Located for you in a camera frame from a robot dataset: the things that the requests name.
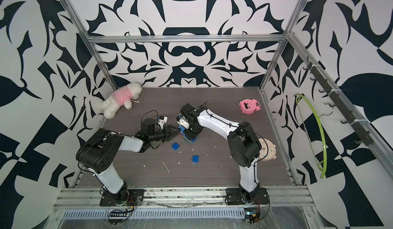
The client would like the small dark blue lego brick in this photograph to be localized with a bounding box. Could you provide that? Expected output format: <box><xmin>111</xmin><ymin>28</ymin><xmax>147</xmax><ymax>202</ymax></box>
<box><xmin>172</xmin><ymin>143</ymin><xmax>180</xmax><ymax>150</ymax></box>

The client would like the light blue long lego brick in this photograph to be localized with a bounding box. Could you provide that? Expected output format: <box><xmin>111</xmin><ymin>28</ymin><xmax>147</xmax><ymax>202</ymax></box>
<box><xmin>183</xmin><ymin>136</ymin><xmax>197</xmax><ymax>143</ymax></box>

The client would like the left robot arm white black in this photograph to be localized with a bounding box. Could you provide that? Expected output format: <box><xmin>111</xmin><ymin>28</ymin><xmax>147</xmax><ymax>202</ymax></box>
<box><xmin>76</xmin><ymin>118</ymin><xmax>181</xmax><ymax>200</ymax></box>

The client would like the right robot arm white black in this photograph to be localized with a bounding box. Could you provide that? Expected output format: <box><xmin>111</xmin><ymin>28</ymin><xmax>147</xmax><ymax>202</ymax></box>
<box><xmin>177</xmin><ymin>104</ymin><xmax>262</xmax><ymax>194</ymax></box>

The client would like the white plush toy pink shirt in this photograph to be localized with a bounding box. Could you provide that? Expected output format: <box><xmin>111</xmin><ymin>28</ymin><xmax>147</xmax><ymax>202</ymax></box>
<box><xmin>101</xmin><ymin>82</ymin><xmax>142</xmax><ymax>120</ymax></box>

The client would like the pink pig alarm clock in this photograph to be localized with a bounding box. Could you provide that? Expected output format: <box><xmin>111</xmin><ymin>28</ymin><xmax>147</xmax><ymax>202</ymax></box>
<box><xmin>239</xmin><ymin>99</ymin><xmax>261</xmax><ymax>114</ymax></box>

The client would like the beige round clock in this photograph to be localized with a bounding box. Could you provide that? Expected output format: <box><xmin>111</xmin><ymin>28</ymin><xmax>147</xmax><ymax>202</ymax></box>
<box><xmin>258</xmin><ymin>138</ymin><xmax>276</xmax><ymax>161</ymax></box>

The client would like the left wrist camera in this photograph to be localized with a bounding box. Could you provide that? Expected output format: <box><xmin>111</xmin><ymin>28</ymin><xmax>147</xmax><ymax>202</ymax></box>
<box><xmin>157</xmin><ymin>115</ymin><xmax>168</xmax><ymax>129</ymax></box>

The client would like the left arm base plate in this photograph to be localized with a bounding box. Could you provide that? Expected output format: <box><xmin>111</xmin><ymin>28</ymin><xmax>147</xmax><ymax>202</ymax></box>
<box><xmin>99</xmin><ymin>188</ymin><xmax>145</xmax><ymax>207</ymax></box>

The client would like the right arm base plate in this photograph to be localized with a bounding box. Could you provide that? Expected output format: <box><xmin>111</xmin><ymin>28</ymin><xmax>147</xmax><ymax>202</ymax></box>
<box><xmin>225</xmin><ymin>187</ymin><xmax>270</xmax><ymax>205</ymax></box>

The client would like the white vented cable duct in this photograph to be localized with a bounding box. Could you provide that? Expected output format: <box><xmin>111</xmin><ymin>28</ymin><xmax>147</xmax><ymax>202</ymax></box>
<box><xmin>62</xmin><ymin>207</ymin><xmax>245</xmax><ymax>220</ymax></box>

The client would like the black wall hook rack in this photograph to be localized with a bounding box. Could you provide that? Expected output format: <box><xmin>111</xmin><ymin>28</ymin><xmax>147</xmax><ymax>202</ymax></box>
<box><xmin>305</xmin><ymin>61</ymin><xmax>393</xmax><ymax>149</ymax></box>

